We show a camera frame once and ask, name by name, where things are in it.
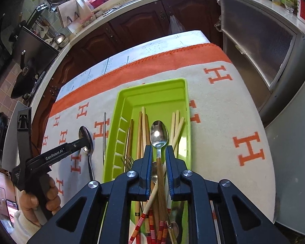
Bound black wok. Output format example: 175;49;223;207
10;51;41;99

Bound orange printed blanket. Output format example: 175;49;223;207
42;43;279;221

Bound red-banded white chopstick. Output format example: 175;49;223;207
166;199;173;224
145;207;155;244
128;182;159;244

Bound clear plastic bag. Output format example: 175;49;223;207
168;15;186;34

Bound metal fork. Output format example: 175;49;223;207
121;155;134;172

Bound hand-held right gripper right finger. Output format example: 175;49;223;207
165;145;290;244

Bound smartphone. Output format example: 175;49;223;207
5;199;18;220

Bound green plastic cutlery tray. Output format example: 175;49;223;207
102;78;192;244

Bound grey refrigerator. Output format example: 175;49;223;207
264;30;305;237

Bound pink rice cooker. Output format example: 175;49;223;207
0;165;17;209

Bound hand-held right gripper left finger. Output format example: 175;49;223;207
28;145;153;244

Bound brown red-banded chopstick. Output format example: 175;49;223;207
155;158;168;244

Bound wooden cutting board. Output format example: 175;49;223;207
56;0;96;28

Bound steel chopstick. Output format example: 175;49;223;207
125;118;134;159
103;112;107;164

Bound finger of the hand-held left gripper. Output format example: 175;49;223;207
13;107;32;173
27;137;94;174

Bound steel cabinet frosted doors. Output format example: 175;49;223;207
215;0;304;117

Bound steel stove screen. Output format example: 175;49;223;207
14;27;60;74

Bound small steel pot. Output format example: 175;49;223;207
54;33;69;47

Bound red bowl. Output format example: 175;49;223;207
88;0;115;8

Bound person's left forearm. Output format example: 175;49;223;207
12;210;41;244

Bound person's left hand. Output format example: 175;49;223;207
19;174;62;225

